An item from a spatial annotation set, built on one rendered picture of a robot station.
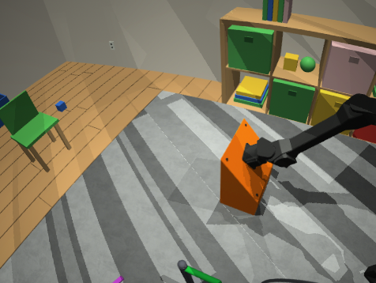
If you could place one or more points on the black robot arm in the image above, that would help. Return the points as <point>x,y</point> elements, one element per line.
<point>356,112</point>

